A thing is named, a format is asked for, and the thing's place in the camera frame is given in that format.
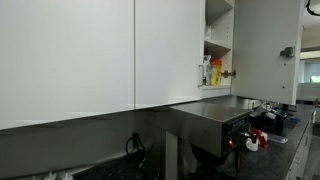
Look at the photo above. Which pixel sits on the black condiment caddy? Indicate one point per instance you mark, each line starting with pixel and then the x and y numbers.
pixel 266 125

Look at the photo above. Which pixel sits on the clear plastic item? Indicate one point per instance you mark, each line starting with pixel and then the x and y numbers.
pixel 208 32

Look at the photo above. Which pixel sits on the yellow container orange lid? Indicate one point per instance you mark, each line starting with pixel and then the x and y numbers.
pixel 216 73

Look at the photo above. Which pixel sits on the white cabinet carcass with shelves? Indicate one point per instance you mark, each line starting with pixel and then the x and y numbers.
pixel 224 30

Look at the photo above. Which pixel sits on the black coffee pot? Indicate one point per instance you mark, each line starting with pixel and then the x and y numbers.
pixel 210 166

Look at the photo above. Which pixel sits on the bright window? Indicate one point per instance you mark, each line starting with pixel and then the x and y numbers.
pixel 313 75

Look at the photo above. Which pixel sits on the stainless steel coffee maker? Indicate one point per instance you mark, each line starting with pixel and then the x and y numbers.
pixel 206 126

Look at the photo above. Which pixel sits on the clear plastic container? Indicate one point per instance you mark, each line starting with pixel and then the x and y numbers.
pixel 278 139

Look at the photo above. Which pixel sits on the metal cabinet hinge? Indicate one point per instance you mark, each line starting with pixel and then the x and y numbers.
pixel 228 74

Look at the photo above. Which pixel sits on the small blue packet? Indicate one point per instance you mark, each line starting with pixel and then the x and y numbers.
pixel 295 119

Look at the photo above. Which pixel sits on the white cabinet door with lock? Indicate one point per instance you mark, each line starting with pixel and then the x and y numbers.
pixel 263 76

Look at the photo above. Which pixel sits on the white lower cabinet fronts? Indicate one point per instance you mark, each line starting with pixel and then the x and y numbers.
pixel 300 156

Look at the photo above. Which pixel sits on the white coffee bag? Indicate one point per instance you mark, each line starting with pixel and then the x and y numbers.
pixel 207 71

